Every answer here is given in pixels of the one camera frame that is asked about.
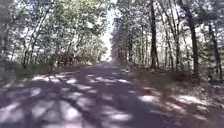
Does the grey asphalt road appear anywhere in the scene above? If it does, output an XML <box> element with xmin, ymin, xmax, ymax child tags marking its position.
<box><xmin>0</xmin><ymin>61</ymin><xmax>174</xmax><ymax>128</ymax></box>

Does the wood of tall trees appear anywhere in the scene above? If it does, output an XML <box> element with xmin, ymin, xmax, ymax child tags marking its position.
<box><xmin>109</xmin><ymin>0</ymin><xmax>224</xmax><ymax>83</ymax></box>

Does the wood of green trees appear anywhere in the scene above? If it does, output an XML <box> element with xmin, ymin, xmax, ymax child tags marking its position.
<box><xmin>0</xmin><ymin>0</ymin><xmax>113</xmax><ymax>72</ymax></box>

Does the brown leaf-covered verge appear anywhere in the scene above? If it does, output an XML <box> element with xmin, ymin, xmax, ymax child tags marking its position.
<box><xmin>117</xmin><ymin>63</ymin><xmax>224</xmax><ymax>128</ymax></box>

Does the shaded grassy verge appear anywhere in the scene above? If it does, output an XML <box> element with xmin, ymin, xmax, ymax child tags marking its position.
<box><xmin>0</xmin><ymin>61</ymin><xmax>101</xmax><ymax>88</ymax></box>

